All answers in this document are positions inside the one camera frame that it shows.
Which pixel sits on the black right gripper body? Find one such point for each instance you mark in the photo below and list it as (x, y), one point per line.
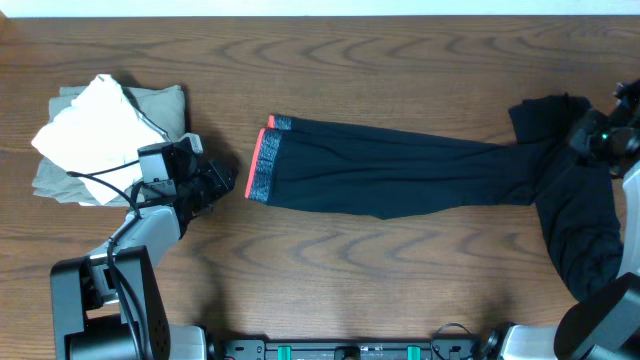
(594, 136)

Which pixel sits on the black folded garment at right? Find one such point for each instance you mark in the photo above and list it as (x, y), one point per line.
(573, 197)

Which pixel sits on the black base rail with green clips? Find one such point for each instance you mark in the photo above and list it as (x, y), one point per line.
(451, 341)

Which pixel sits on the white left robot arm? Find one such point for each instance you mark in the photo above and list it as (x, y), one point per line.
(107, 303)

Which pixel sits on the black leggings with red waistband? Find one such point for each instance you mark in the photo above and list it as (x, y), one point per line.
(327, 167)

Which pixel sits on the grey-green folded garment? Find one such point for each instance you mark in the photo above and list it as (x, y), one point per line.
(165, 108)

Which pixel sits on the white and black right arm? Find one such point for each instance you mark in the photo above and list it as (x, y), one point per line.
(605, 325)

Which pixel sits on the white folded shirt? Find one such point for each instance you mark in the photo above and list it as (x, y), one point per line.
(99, 134)

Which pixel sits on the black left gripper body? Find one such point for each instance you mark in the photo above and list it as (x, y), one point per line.
(202, 188)

